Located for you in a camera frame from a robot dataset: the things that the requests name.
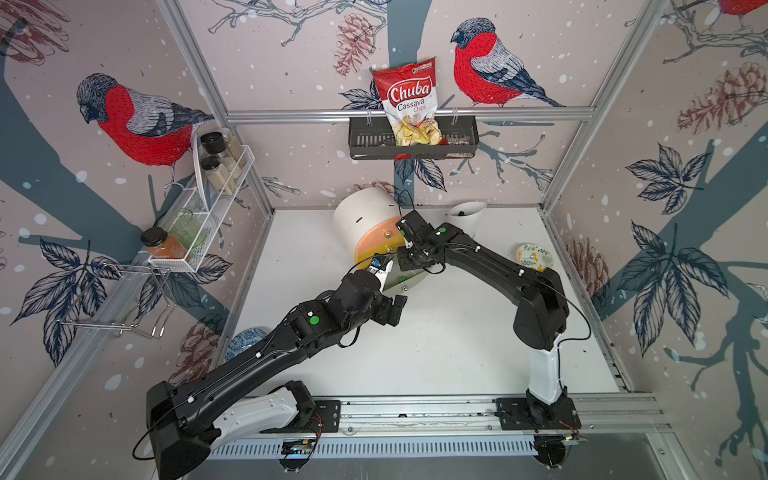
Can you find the floral patterned bowl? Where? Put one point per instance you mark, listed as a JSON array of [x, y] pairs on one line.
[[534, 256]]

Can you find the orange sauce jar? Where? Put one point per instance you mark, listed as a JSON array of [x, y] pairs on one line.
[[161, 244]]

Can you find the white wire wall shelf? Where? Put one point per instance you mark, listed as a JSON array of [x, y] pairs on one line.
[[210, 205]]

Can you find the dark-lid spice jar back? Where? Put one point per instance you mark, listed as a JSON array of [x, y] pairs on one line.
[[216, 151]]

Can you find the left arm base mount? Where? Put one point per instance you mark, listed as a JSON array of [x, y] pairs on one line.
[[325, 418]]

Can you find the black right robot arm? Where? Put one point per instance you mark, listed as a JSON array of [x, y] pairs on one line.
[[541, 305]]

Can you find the dark-lid spice jar front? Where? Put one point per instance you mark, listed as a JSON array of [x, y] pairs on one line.
[[217, 175]]

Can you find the dark-lid spice jar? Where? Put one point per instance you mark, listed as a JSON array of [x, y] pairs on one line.
[[216, 151], [217, 175]]

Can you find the blue patterned bowl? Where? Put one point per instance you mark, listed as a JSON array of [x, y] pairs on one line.
[[243, 341]]

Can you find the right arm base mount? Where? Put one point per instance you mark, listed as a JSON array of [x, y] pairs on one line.
[[528, 413]]

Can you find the green glass cup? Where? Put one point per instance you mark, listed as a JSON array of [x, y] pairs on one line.
[[186, 226]]

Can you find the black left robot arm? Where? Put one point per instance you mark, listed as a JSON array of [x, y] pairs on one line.
[[185, 421]]

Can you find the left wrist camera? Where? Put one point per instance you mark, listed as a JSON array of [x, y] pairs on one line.
[[380, 266]]

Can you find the white round drawer cabinet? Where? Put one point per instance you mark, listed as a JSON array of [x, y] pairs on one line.
[[360, 212]]

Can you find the red Chuba chips bag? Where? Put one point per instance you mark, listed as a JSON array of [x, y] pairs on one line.
[[409, 98]]

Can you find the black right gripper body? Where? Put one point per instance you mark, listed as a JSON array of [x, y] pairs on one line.
[[409, 259]]

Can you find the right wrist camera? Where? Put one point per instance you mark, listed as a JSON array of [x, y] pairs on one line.
[[407, 233]]

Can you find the grey-green bottom drawer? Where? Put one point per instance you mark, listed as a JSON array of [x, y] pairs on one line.
[[399, 282]]

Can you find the black wall basket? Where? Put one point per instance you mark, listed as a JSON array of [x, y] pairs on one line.
[[373, 139]]

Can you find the white ceramic utensil cup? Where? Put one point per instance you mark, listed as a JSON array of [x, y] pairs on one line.
[[467, 216]]

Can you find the orange top drawer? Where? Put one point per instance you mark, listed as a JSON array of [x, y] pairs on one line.
[[386, 229]]

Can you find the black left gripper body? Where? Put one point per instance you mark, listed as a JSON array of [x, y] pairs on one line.
[[381, 309]]

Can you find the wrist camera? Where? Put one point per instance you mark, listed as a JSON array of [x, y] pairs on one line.
[[380, 266], [407, 233]]

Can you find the metal wire hook rack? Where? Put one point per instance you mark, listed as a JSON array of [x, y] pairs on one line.
[[141, 303]]

